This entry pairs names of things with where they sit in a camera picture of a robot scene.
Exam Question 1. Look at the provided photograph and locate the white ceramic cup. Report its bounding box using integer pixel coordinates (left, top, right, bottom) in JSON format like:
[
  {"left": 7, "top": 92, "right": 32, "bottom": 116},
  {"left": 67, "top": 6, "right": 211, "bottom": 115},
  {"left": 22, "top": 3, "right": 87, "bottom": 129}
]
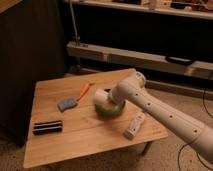
[{"left": 93, "top": 89, "right": 109, "bottom": 109}]

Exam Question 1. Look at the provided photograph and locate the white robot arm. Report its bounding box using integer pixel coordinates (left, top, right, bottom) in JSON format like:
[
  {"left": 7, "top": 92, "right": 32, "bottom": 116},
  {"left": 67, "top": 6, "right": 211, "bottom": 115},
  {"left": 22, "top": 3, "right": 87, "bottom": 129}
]
[{"left": 109, "top": 71, "right": 213, "bottom": 164}]

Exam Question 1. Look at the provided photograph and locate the green ceramic bowl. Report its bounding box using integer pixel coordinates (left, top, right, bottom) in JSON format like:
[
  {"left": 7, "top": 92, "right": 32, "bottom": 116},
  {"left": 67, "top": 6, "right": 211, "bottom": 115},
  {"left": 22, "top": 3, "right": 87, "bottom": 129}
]
[{"left": 94, "top": 94, "right": 126, "bottom": 117}]

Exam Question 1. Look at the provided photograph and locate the white remote controller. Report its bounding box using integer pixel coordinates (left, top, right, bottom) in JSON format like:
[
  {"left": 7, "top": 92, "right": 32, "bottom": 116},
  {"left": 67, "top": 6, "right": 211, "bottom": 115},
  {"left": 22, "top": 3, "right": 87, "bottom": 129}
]
[{"left": 123, "top": 112, "right": 146, "bottom": 140}]

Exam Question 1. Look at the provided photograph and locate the blue sponge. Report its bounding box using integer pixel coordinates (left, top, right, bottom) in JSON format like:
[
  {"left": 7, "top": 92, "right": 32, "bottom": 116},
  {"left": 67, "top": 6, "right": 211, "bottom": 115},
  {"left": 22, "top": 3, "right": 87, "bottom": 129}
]
[{"left": 57, "top": 97, "right": 78, "bottom": 112}]

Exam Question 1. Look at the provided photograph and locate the metal stand pole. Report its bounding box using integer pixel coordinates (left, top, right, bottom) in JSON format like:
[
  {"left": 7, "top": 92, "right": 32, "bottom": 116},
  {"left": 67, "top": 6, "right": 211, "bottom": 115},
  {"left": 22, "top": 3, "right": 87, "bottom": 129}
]
[{"left": 68, "top": 0, "right": 80, "bottom": 46}]

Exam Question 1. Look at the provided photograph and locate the wooden table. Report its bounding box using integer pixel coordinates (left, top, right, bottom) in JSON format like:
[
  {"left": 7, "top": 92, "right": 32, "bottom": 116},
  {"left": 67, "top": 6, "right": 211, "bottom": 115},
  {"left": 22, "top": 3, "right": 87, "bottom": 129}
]
[{"left": 23, "top": 69, "right": 168, "bottom": 168}]

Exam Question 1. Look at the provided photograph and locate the dark cabinet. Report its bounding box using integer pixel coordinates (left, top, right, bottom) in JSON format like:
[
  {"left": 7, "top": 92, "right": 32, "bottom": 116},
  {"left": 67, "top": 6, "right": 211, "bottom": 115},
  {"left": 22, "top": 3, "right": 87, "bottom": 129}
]
[{"left": 0, "top": 0, "right": 66, "bottom": 146}]

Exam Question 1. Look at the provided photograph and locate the long grey case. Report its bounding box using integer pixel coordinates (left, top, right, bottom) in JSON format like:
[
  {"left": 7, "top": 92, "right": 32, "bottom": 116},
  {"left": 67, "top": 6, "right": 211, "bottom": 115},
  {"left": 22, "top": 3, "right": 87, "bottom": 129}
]
[{"left": 66, "top": 42, "right": 213, "bottom": 79}]

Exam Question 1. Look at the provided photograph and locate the wooden shelf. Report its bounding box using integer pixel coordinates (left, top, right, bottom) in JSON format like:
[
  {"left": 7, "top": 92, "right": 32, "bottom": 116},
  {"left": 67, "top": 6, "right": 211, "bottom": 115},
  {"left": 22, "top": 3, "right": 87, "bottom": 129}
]
[{"left": 63, "top": 0, "right": 213, "bottom": 21}]

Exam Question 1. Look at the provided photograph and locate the black case handle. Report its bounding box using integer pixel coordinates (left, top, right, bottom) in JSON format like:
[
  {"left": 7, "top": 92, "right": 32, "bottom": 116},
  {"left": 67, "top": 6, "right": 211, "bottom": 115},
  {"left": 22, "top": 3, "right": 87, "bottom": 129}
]
[{"left": 165, "top": 56, "right": 195, "bottom": 66}]

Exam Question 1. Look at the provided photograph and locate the black cable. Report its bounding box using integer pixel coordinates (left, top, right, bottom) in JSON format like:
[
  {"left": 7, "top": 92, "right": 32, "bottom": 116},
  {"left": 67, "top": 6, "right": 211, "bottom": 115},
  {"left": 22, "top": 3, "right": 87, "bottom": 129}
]
[{"left": 177, "top": 71, "right": 213, "bottom": 171}]

